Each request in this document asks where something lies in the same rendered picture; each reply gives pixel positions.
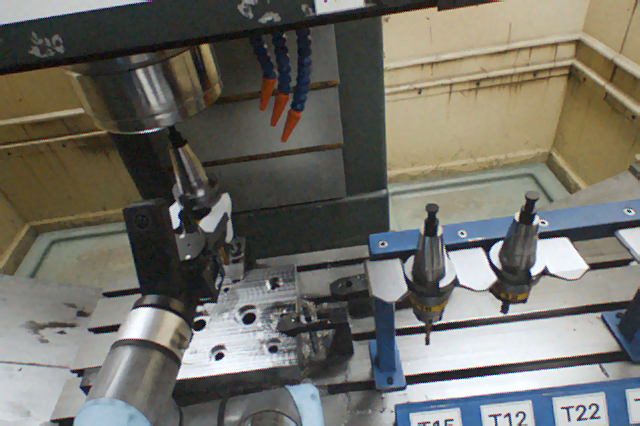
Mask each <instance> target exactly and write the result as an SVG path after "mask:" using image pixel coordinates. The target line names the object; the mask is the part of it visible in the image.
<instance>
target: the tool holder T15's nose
mask: <svg viewBox="0 0 640 426"><path fill-rule="evenodd" d="M444 309H445V307H444V308H443V309H442V310H440V311H438V312H433V313H428V312H423V311H421V310H419V309H417V308H416V307H415V306H412V311H413V313H414V315H415V317H416V318H417V320H418V321H420V322H422V323H425V324H435V323H437V322H438V321H441V320H442V316H443V312H444Z"/></svg>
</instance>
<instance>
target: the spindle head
mask: <svg viewBox="0 0 640 426"><path fill-rule="evenodd" d="M364 6H365V7H360V8H354V9H348V10H342V11H336V12H330V13H324V14H317V15H316V10H315V2H314V0H150V1H144V2H139V3H133V4H127V5H121V6H115V7H109V8H102V9H98V8H96V9H91V10H85V11H79V12H73V13H67V14H61V15H55V16H50V17H44V18H37V19H31V20H25V21H19V22H13V23H8V24H2V25H0V76H1V75H7V74H11V75H13V74H19V73H25V72H32V71H38V70H44V69H50V68H57V67H62V66H68V65H75V64H81V63H87V62H94V61H100V60H106V59H112V58H118V57H124V56H137V55H143V54H149V53H155V52H161V51H167V50H174V49H180V48H186V47H191V46H198V45H204V44H210V43H217V42H222V41H228V40H235V39H241V38H253V37H259V36H265V35H271V34H278V33H283V32H289V31H296V30H302V29H308V28H314V27H320V26H326V25H332V24H339V23H344V22H350V21H357V20H363V19H369V18H376V17H381V16H387V15H394V14H400V13H406V12H412V11H418V10H424V9H430V8H437V7H438V0H410V1H409V2H407V3H406V4H404V5H402V6H398V7H390V6H387V5H385V4H383V3H382V2H381V1H380V0H364Z"/></svg>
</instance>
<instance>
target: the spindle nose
mask: <svg viewBox="0 0 640 426"><path fill-rule="evenodd" d="M61 69H62V72H63V75H64V77H65V78H66V80H67V81H68V83H69V85H70V87H71V89H72V90H73V92H74V94H75V96H76V98H77V100H78V101H79V103H80V105H81V107H82V109H83V111H84V112H85V113H86V114H87V115H88V116H89V118H90V120H92V122H93V124H94V125H95V126H97V127H98V128H100V129H103V130H106V131H109V132H113V133H120V134H134V133H144V132H150V131H155V130H159V129H163V128H169V127H172V126H175V125H177V124H180V123H182V122H185V121H187V120H189V119H191V118H193V117H195V116H196V115H197V114H199V113H201V112H202V111H204V110H205V109H206V108H208V107H209V106H210V105H211V104H212V103H214V102H215V101H216V100H217V99H218V97H219V96H220V94H221V92H222V90H223V81H222V77H221V69H220V65H219V62H218V58H217V55H216V52H215V48H214V45H213V43H210V44H204V45H198V46H191V47H186V48H180V49H174V50H167V51H161V52H155V53H149V54H143V55H137V56H124V57H118V58H112V59H106V60H100V61H94V62H87V63H81V64H75V65H68V66H62V67H61Z"/></svg>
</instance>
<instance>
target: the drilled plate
mask: <svg viewBox="0 0 640 426"><path fill-rule="evenodd" d="M269 277H270V278H269ZM275 277H276V278H275ZM242 281H244V282H243V284H242V283H241V284H240V283H239V284H238V283H237V282H234V283H232V282H231V280H230V278H229V273H226V275H225V279H224V282H223V285H222V289H221V292H220V295H219V297H218V299H219V300H218V301H217V303H205V304H204V305H205V306H204V305H203V306H204V308H203V306H197V308H196V311H195V314H194V317H195V320H194V323H193V326H192V329H191V330H192V332H193V333H194V332H195V334H194V336H193V338H192V341H191V343H190V345H189V348H188V349H186V350H185V353H184V358H183V361H184V363H183V362H182V367H181V370H180V373H179V375H178V378H177V381H176V384H175V387H174V390H173V393H172V395H175V394H182V393H190V392H199V391H207V390H214V389H222V388H230V387H238V386H247V385H254V384H262V383H270V382H278V381H285V380H293V379H302V378H303V369H302V338H301V333H299V334H291V335H285V334H284V335H283V334H282V333H280V334H281V335H282V336H281V335H280V336H281V337H280V336H279V339H277V338H278V335H279V333H278V332H279V331H277V330H275V331H276V332H275V334H277V336H276V338H274V337H275V335H273V336H272V334H274V332H273V328H272V326H270V325H271V324H272V323H273V324H274V321H277V319H278V321H281V320H283V317H286V316H288V315H290V314H292V313H299V312H301V307H300V278H299V274H298V270H297V266H296V264H289V265H283V266H275V267H268V268H260V269H254V270H246V271H245V275H244V277H243V278H242V280H241V282H242ZM282 281H283V283H284V284H281V282H282ZM234 284H235V286H234ZM236 284H237V285H236ZM280 285H282V287H280ZM227 286H228V287H227ZM264 286H266V287H267V288H265V287H264ZM279 287H280V288H281V289H280V288H279ZM263 288H264V289H263ZM276 288H277V289H278V290H275V289H276ZM272 289H273V290H272ZM269 290H270V291H269ZM226 292H227V293H226ZM226 294H227V295H226ZM228 295H229V296H228ZM256 304H257V306H256ZM211 306H212V307H211ZM258 306H259V308H258ZM262 306H263V307H262ZM228 307H229V308H228ZM199 308H200V309H202V311H200V309H199ZM197 309H198V310H199V311H197ZM204 309H206V310H207V309H208V310H207V311H210V313H211V314H210V313H209V314H207V313H206V312H207V311H203V310H204ZM276 309H277V311H276ZM260 310H261V311H262V310H263V312H262V314H261V311H260ZM284 310H285V312H284ZM213 311H214V312H213ZM278 311H279V312H278ZM276 312H277V313H278V314H279V313H280V314H281V316H277V315H278V314H277V313H276ZM216 313H219V314H216ZM233 313H234V314H233ZM275 313H276V314H277V315H276V314H275ZM259 314H261V317H260V316H259ZM274 314H275V315H274ZM280 314H279V315H280ZM209 315H210V316H211V317H212V320H211V321H210V320H209V319H210V318H211V317H210V316H209ZM216 315H217V316H216ZM263 315H264V316H263ZM270 315H272V317H271V316H270ZM214 316H215V317H214ZM262 316H263V317H262ZM266 316H267V317H266ZM269 316H270V317H269ZM273 316H274V317H273ZM276 316H277V317H279V318H277V319H276ZM271 318H272V319H271ZM214 319H215V320H214ZM234 319H235V320H234ZM257 319H258V320H257ZM259 319H261V320H259ZM273 319H275V320H273ZM213 320H214V321H213ZM264 321H265V322H264ZM278 321H277V322H278ZM210 322H212V323H210ZM254 322H255V323H254ZM277 322H275V323H277ZM209 323H210V324H211V325H209ZM257 323H258V324H257ZM264 323H266V325H265V324H264ZM246 324H247V325H246ZM253 324H254V325H255V326H254V325H253ZM243 325H245V326H243ZM252 325H253V326H254V328H252ZM274 325H276V324H274ZM274 325H273V326H274ZM209 326H210V327H209ZM248 326H249V327H248ZM207 327H209V328H207ZM274 327H275V326H274ZM205 328H206V329H207V330H205ZM221 328H223V329H221ZM247 328H248V329H247ZM256 328H257V329H256ZM201 329H202V330H201ZM203 330H205V331H203ZM257 330H259V331H257ZM271 330H272V331H271ZM196 331H197V332H196ZM199 331H201V332H200V333H199ZM238 331H239V334H238ZM268 334H269V336H270V337H269V336H268ZM198 335H199V336H198ZM266 336H267V337H268V338H267V339H264V340H265V343H263V345H262V346H263V347H262V348H261V349H262V350H263V349H264V350H263V351H261V353H260V346H261V343H259V341H261V340H262V339H263V338H266ZM228 337H231V338H228ZM261 337H262V339H260V338H261ZM272 337H273V338H272ZM283 337H286V338H285V339H284V338H283ZM280 338H281V339H282V338H283V340H281V339H280ZM202 340H203V341H202ZM251 340H252V341H251ZM281 341H283V342H282V344H281ZM220 342H222V343H225V344H224V346H223V344H222V343H221V344H220ZM203 343H204V345H203ZM218 343H219V344H218ZM217 344H218V345H217ZM280 345H281V347H280ZM212 346H213V347H212ZM225 346H226V347H225ZM207 347H208V348H207ZM211 347H212V348H211ZM227 347H228V348H227ZM210 348H211V349H210ZM208 349H209V351H208ZM194 350H195V351H196V352H195V351H194ZM205 350H206V351H205ZM191 351H192V353H191ZM193 351H194V352H193ZM204 351H205V352H204ZM197 352H198V353H197ZM262 352H263V353H264V352H265V353H264V354H263V353H262ZM189 353H191V354H189ZM196 353H197V354H196ZM204 353H206V355H205V354H204ZM199 354H200V355H199ZM272 354H273V355H274V356H272ZM193 355H195V356H194V357H193ZM188 357H190V358H188ZM226 357H228V360H227V358H226ZM210 359H211V361H210ZM219 360H221V361H219ZM222 360H223V362H222ZM185 362H186V363H187V362H189V364H185ZM193 362H194V363H193ZM219 362H220V363H219ZM190 363H191V364H190ZM192 364H194V365H192Z"/></svg>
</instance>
